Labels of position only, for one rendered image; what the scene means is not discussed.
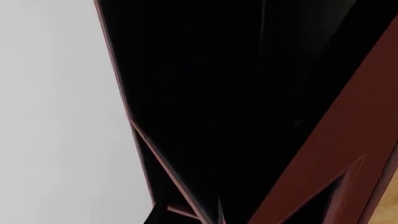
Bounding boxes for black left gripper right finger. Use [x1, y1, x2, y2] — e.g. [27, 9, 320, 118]
[215, 196, 226, 224]

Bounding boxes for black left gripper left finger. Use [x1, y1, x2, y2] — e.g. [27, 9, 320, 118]
[144, 203, 170, 224]

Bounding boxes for red-brown desk caddy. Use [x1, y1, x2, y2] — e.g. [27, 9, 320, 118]
[93, 0, 398, 224]

